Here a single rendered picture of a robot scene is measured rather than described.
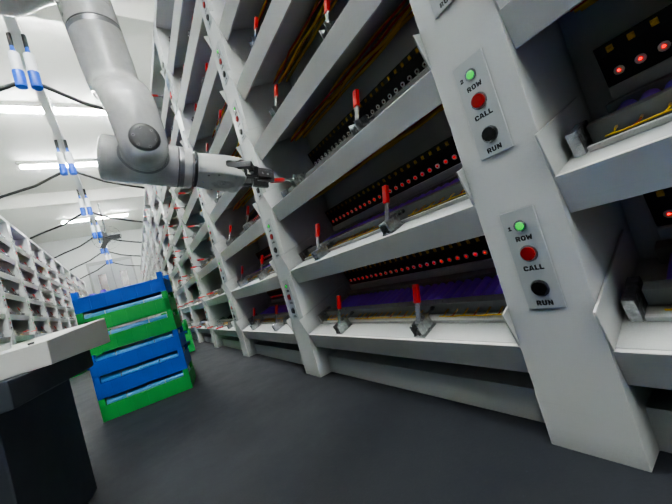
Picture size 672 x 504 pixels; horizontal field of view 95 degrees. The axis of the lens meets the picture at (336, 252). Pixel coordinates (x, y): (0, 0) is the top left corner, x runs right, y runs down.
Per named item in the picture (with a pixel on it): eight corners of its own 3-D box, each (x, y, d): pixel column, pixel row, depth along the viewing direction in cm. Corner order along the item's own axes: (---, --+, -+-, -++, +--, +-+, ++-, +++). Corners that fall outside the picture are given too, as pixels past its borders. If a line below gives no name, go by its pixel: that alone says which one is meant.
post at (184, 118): (248, 357, 147) (153, 20, 155) (243, 355, 155) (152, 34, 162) (286, 341, 159) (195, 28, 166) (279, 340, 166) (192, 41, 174)
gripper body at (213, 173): (185, 193, 69) (236, 198, 75) (192, 175, 61) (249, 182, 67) (184, 162, 70) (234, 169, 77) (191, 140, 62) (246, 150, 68)
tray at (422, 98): (446, 99, 42) (413, 34, 41) (279, 221, 92) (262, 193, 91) (501, 74, 53) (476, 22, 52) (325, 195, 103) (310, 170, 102)
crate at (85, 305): (75, 314, 112) (69, 293, 112) (95, 312, 130) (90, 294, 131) (166, 290, 123) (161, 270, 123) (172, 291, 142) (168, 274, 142)
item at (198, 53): (204, 9, 103) (180, -31, 102) (182, 112, 153) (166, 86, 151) (253, 5, 115) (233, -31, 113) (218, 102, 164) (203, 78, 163)
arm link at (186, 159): (175, 193, 68) (190, 195, 69) (180, 178, 60) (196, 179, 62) (174, 158, 69) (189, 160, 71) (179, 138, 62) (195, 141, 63)
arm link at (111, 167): (179, 137, 61) (174, 155, 68) (94, 122, 54) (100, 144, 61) (180, 178, 60) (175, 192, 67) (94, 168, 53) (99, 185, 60)
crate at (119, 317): (80, 336, 111) (75, 314, 112) (100, 331, 130) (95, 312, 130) (171, 309, 123) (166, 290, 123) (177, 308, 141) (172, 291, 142)
